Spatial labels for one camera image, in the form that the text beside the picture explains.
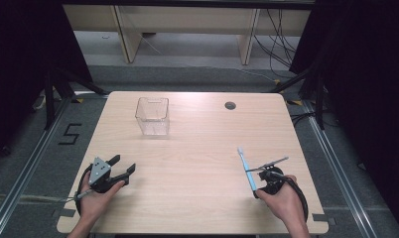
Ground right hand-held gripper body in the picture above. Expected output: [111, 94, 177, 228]
[246, 156, 290, 195]

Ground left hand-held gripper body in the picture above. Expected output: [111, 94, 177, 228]
[87, 157, 131, 194]

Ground light blue toothbrush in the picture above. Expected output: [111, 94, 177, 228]
[237, 147, 258, 193]

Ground clear plastic container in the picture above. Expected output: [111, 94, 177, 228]
[134, 96, 171, 137]

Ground person's right hand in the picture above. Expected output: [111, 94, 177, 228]
[256, 176, 306, 226]

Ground person's left hand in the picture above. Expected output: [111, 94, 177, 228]
[78, 172, 126, 221]

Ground black metal stand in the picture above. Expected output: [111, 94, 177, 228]
[269, 67, 327, 131]
[43, 67, 108, 131]

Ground black curtain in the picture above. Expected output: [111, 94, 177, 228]
[288, 0, 399, 230]
[0, 0, 93, 165]

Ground light wooden desk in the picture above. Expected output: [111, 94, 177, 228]
[62, 4, 313, 65]

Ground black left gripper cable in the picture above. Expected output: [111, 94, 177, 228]
[74, 164, 93, 216]

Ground silver cable plug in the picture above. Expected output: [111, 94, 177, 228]
[74, 188, 93, 200]

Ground metal floor rail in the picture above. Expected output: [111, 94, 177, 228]
[0, 98, 72, 238]
[301, 99, 380, 238]

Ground black floor cable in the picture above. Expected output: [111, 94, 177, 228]
[289, 111, 317, 127]

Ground bundle of black cables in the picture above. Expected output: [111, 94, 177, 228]
[252, 8, 301, 79]

